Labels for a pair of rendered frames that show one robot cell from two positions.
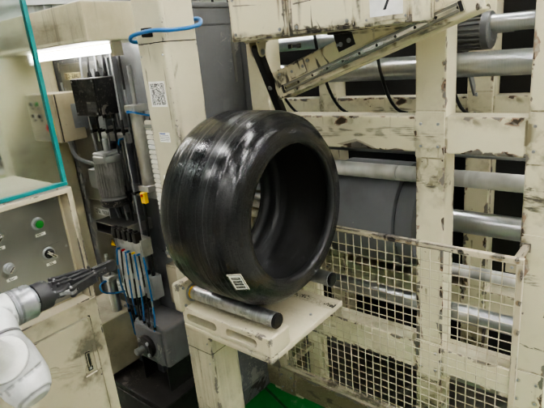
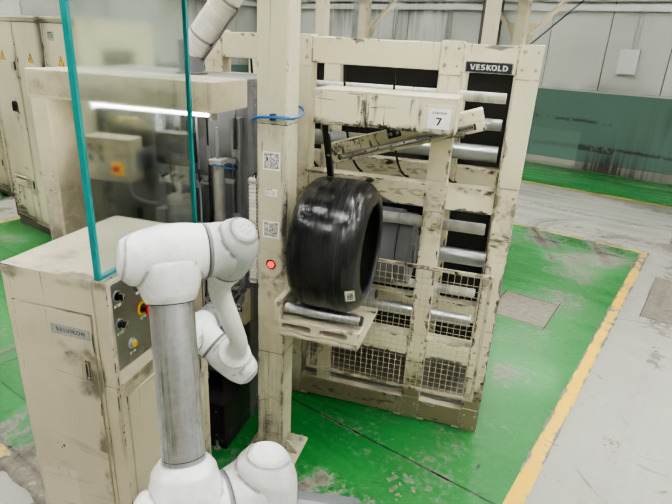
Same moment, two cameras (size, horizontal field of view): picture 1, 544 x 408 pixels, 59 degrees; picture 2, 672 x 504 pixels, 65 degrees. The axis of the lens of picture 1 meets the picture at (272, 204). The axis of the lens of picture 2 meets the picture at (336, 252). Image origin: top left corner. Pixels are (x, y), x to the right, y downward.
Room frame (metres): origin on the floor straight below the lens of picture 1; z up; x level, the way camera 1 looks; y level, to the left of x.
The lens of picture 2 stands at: (-0.54, 0.93, 1.95)
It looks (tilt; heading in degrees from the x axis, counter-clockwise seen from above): 21 degrees down; 335
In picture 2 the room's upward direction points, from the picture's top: 3 degrees clockwise
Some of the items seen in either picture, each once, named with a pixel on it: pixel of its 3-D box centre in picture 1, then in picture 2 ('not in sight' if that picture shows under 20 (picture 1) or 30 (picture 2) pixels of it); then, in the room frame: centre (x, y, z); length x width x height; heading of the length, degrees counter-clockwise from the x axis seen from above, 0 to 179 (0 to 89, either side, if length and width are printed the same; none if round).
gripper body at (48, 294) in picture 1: (51, 291); not in sight; (1.15, 0.60, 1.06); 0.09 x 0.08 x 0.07; 139
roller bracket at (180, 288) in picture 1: (221, 273); (293, 293); (1.50, 0.19, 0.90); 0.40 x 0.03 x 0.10; 139
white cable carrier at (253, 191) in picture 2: (166, 190); (256, 230); (1.57, 0.35, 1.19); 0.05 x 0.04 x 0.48; 139
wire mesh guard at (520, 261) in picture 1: (378, 325); (391, 325); (1.49, -0.33, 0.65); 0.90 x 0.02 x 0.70; 49
